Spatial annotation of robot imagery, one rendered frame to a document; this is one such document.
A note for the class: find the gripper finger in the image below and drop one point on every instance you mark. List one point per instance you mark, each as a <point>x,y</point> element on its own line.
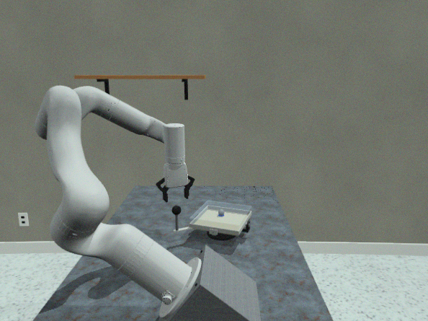
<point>164,189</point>
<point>188,186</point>

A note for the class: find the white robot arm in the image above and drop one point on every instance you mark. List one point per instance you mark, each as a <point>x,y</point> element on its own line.
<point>76,226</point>

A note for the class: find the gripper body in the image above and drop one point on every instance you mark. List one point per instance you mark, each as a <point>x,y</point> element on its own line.
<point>175,175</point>

